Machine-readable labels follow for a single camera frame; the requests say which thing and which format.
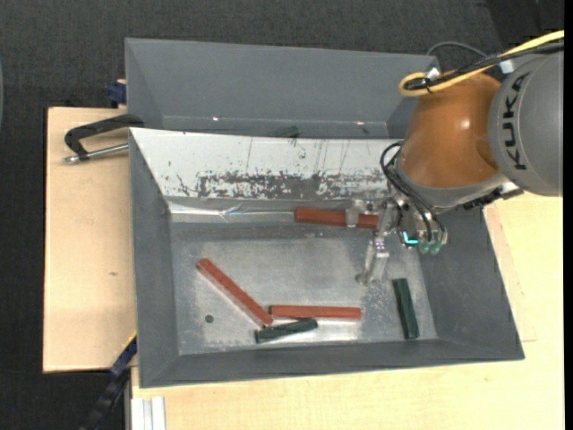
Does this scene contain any dark green flat block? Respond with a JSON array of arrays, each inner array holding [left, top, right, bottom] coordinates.
[[391, 278, 421, 341], [253, 318, 320, 345]]

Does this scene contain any red-brown flat block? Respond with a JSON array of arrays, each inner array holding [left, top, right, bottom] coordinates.
[[195, 257, 275, 328], [268, 304, 363, 322], [294, 207, 381, 230]]

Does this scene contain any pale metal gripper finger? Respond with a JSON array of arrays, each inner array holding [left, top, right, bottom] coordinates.
[[344, 198, 378, 229], [355, 238, 390, 287]]

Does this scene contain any grey metal bin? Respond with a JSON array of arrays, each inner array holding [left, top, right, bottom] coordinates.
[[124, 37, 526, 390]]

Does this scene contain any black cylinder on white bracket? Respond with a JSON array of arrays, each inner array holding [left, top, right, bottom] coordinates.
[[462, 183, 525, 211]]

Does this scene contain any pale wood flat board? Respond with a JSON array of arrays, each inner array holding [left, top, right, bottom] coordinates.
[[41, 106, 139, 374]]

